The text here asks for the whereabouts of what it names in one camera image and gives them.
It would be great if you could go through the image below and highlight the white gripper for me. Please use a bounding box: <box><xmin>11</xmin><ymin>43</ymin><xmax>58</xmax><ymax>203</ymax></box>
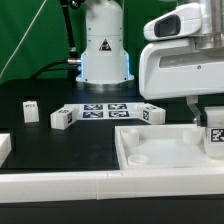
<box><xmin>139</xmin><ymin>2</ymin><xmax>224</xmax><ymax>126</ymax></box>

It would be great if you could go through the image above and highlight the white front obstacle bar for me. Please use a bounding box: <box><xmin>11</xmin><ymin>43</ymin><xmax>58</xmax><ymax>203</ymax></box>
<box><xmin>0</xmin><ymin>167</ymin><xmax>224</xmax><ymax>203</ymax></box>

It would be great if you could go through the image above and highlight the white square tabletop part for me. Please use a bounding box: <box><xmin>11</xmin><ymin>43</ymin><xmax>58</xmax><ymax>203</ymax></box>
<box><xmin>115</xmin><ymin>124</ymin><xmax>224</xmax><ymax>170</ymax></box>

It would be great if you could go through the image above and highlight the white obstacle bar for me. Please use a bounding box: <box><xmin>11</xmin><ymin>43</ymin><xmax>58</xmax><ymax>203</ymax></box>
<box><xmin>0</xmin><ymin>133</ymin><xmax>12</xmax><ymax>167</ymax></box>
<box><xmin>0</xmin><ymin>167</ymin><xmax>224</xmax><ymax>203</ymax></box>

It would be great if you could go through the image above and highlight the white left obstacle bar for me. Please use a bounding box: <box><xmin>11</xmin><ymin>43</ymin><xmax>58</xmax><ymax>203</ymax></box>
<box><xmin>0</xmin><ymin>133</ymin><xmax>12</xmax><ymax>167</ymax></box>

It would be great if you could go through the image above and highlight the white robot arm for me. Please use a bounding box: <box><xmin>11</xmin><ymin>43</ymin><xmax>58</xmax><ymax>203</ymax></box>
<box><xmin>77</xmin><ymin>0</ymin><xmax>224</xmax><ymax>107</ymax></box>

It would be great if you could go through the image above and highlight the white fiducial tag sheet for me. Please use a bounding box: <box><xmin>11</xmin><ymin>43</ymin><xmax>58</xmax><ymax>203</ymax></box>
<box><xmin>64</xmin><ymin>102</ymin><xmax>140</xmax><ymax>120</ymax></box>

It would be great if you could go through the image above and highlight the black cable on base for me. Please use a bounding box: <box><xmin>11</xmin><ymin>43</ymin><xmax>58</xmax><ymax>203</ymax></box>
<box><xmin>30</xmin><ymin>58</ymin><xmax>83</xmax><ymax>80</ymax></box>

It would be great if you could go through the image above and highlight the white cable on backdrop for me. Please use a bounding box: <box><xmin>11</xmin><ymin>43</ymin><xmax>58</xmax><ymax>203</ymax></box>
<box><xmin>0</xmin><ymin>0</ymin><xmax>49</xmax><ymax>80</ymax></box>

